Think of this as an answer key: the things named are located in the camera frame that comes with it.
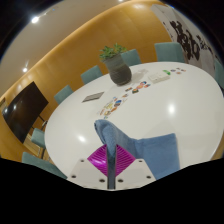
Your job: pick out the potted plant in grey pot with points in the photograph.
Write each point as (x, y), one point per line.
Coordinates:
(119, 71)

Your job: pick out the colourful sticker sheet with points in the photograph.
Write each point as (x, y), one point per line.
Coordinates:
(111, 107)

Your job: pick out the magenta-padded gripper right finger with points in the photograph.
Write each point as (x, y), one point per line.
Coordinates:
(136, 173)

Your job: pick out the white calligraphy folding screen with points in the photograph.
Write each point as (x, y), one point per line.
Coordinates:
(190, 36)

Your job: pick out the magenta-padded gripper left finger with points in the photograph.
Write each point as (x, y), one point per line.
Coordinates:
(88, 173)

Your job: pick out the small round coloured stickers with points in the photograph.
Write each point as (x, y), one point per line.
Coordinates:
(178, 71)

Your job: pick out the black television screen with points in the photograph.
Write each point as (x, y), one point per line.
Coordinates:
(25, 111)

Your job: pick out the flat white box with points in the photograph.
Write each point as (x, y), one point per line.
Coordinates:
(159, 77)

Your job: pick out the row of small colourful cards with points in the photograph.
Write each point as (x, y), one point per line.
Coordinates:
(138, 87)

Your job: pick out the blue towel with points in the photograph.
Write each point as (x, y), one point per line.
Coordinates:
(156, 153)

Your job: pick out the teal chairs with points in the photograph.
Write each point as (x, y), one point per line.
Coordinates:
(168, 51)

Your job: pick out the flat grey tablet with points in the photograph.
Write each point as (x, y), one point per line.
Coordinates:
(93, 97)

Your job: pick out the green marker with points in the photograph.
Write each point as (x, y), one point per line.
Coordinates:
(166, 72)

